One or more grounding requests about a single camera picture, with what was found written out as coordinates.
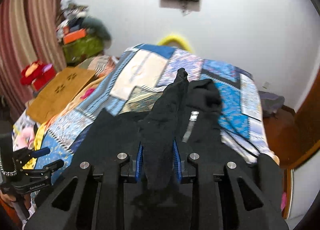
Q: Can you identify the brown wooden door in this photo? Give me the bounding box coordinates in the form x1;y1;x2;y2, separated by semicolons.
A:
281;75;319;169

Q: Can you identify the white sliding wardrobe door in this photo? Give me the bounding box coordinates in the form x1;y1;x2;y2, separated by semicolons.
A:
286;150;319;221

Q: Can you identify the red plush toy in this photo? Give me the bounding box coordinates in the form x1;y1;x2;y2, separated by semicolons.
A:
20;61;56;92

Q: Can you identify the blue patchwork bedspread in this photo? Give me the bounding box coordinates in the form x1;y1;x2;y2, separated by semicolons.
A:
33;44;274;169

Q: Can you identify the wooden lap desk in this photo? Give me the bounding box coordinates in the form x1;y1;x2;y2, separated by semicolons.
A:
25;67;95;124

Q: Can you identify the grey bag on floor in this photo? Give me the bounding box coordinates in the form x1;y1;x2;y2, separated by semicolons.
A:
258;91;285;117

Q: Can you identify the dark green jacket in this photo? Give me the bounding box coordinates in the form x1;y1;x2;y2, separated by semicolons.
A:
81;17;112;41

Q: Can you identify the green fabric storage box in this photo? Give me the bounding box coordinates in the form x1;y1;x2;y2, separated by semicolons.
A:
62;35;104;64

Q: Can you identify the striped pink curtain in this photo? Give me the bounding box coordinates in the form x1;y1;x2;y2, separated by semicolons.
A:
1;0;66;120

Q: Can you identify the black zip hoodie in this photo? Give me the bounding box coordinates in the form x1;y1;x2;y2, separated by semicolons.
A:
71;69;282;229

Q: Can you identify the orange floral blanket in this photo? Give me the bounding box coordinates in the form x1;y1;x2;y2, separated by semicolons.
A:
34;55;120;150

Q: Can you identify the white wall socket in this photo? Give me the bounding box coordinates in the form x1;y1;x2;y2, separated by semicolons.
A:
263;82;270;89

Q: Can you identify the orange shoe box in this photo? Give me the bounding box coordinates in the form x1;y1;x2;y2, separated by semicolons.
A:
63;29;87;44

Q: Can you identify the yellow foam ring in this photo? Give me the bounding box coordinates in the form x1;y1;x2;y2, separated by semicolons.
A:
157;33;194;53

